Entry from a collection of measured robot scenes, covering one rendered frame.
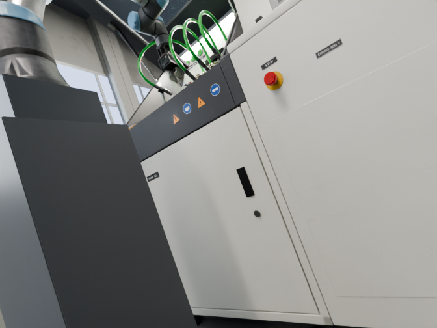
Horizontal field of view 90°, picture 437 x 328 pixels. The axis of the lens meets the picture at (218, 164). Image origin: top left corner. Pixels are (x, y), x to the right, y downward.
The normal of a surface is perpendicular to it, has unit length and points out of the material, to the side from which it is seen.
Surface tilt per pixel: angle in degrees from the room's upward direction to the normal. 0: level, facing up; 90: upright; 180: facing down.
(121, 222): 90
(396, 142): 90
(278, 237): 90
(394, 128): 90
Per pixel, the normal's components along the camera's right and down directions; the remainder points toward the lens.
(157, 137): -0.53, 0.14
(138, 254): 0.82, -0.33
